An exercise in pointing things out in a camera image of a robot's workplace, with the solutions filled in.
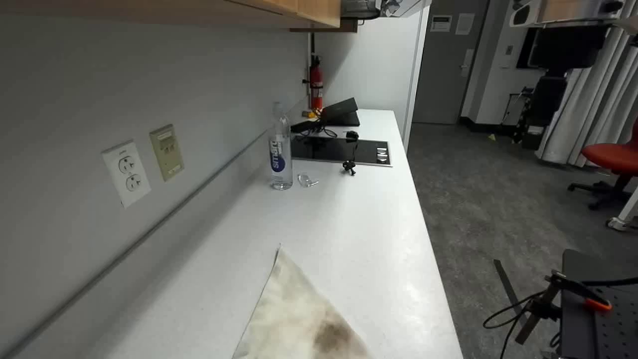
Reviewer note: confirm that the stained white cloth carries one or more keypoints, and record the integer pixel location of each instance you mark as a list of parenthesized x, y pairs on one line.
[(300, 320)]

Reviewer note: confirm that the clear plastic wrapper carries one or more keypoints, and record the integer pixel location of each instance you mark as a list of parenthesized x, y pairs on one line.
[(306, 180)]

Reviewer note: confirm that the black glass cooktop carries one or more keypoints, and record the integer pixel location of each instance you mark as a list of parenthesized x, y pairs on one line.
[(332, 152)]

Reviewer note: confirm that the clear plastic water bottle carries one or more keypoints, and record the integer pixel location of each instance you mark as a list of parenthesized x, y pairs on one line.
[(280, 160)]

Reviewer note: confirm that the silver cooktop knob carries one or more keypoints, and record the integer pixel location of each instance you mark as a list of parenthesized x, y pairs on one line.
[(382, 160), (382, 152)]

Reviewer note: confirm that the black angled stand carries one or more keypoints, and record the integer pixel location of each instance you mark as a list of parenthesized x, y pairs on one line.
[(340, 113)]

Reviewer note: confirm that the red fire extinguisher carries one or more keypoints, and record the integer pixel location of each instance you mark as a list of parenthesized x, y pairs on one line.
[(316, 83)]

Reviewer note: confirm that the grey door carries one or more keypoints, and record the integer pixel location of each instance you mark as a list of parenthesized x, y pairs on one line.
[(446, 73)]

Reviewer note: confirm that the steel range hood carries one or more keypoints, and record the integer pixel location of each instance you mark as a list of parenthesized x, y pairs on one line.
[(386, 7)]

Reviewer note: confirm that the white paper sign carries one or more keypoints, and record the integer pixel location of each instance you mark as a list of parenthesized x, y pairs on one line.
[(465, 25), (440, 23)]

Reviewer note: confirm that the grey metal bar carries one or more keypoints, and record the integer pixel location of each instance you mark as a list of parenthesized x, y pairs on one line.
[(509, 282)]

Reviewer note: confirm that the black floor stand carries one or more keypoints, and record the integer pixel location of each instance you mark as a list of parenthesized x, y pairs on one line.
[(545, 101)]

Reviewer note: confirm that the black monitor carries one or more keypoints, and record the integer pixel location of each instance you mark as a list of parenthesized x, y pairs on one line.
[(565, 47)]

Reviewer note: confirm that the red office chair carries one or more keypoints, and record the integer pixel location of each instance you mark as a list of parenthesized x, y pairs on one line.
[(615, 158)]

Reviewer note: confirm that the beige wall switch plate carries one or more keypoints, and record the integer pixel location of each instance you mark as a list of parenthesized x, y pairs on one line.
[(166, 152)]

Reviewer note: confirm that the white wall power outlet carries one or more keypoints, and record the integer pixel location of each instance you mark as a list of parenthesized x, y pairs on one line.
[(129, 172)]

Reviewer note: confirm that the wooden wall cabinet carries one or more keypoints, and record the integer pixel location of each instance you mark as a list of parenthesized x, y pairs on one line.
[(200, 11)]

